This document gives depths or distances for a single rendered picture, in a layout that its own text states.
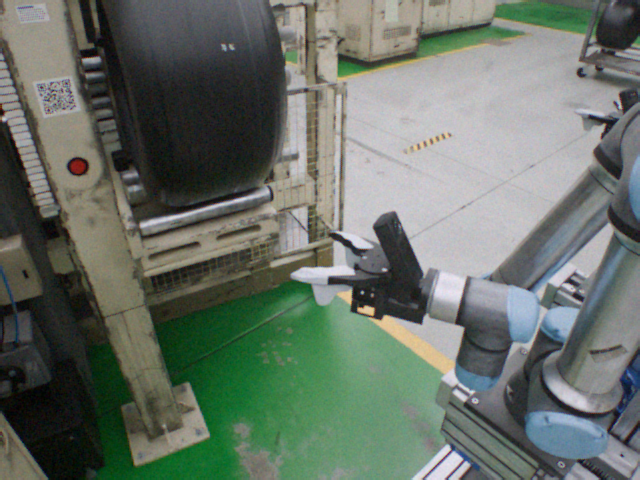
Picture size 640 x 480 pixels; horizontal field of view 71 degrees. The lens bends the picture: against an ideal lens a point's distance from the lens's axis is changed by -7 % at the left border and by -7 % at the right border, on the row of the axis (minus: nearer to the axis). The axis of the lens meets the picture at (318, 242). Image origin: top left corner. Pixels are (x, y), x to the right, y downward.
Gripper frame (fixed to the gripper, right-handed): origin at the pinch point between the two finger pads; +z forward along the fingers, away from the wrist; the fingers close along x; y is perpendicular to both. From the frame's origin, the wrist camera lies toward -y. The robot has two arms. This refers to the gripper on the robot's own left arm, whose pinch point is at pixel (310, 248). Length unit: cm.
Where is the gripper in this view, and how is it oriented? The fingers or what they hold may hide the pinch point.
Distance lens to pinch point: 76.0
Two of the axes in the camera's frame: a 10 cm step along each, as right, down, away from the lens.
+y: -0.5, 8.8, 4.8
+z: -9.2, -2.3, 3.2
